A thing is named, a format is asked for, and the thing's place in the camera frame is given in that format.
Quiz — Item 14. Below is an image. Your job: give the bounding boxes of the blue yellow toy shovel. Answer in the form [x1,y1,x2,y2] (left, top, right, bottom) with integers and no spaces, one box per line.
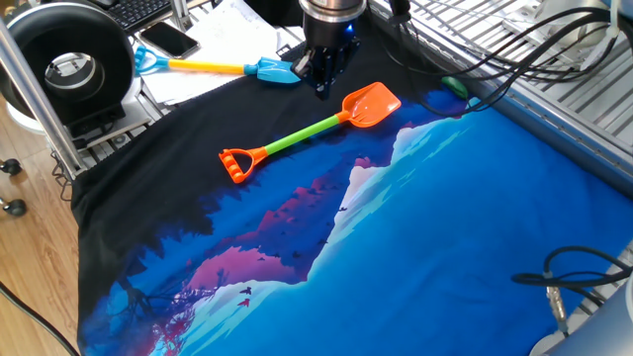
[133,44,302,85]

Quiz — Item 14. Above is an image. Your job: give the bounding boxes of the mountain landscape printed cloth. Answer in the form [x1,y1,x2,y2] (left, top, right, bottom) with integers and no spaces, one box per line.
[71,12,633,356]

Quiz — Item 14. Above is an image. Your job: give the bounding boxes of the black round duct fan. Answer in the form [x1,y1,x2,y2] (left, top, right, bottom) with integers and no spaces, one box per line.
[0,2,136,128]

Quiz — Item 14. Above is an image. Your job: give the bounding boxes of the aluminium frame post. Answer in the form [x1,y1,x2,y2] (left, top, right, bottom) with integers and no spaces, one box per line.
[0,19,88,179]

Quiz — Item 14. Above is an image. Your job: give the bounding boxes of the black caster wheel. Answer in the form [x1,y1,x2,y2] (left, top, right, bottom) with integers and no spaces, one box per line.
[0,157,24,177]
[0,196,29,218]

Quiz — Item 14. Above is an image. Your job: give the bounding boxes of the black cap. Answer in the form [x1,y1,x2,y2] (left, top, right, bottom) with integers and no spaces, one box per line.
[241,0,306,29]

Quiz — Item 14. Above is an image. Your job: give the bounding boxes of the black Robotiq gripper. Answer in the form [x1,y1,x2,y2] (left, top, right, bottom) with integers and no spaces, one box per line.
[291,14,365,100]

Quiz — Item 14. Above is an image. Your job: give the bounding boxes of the short aluminium post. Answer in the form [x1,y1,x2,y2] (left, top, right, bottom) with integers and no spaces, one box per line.
[169,0,193,32]

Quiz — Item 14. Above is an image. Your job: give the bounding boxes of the orange green toy shovel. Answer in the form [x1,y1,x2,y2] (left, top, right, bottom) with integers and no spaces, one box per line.
[218,81,403,185]

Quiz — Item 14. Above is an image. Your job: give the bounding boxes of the black computer keyboard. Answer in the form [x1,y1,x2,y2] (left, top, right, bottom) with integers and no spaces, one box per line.
[106,0,174,34]

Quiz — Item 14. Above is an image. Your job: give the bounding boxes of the green toy cucumber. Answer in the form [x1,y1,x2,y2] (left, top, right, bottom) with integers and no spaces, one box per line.
[441,75,470,100]

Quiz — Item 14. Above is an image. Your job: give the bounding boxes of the white printed paper sheets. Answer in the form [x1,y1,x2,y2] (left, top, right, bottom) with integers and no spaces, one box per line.
[140,0,293,107]

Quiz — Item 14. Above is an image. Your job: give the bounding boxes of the silver metal mounting plate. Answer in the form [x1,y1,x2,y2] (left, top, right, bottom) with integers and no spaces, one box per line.
[501,0,609,50]

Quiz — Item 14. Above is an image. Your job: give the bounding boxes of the black floor cable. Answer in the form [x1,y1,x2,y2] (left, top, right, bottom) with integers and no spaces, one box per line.
[0,281,80,356]

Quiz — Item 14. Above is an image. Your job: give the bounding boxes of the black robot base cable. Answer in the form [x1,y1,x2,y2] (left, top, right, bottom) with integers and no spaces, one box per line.
[511,245,633,337]

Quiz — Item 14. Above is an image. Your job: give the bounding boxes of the black smartphone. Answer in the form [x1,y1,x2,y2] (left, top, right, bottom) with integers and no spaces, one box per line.
[137,21,202,60]

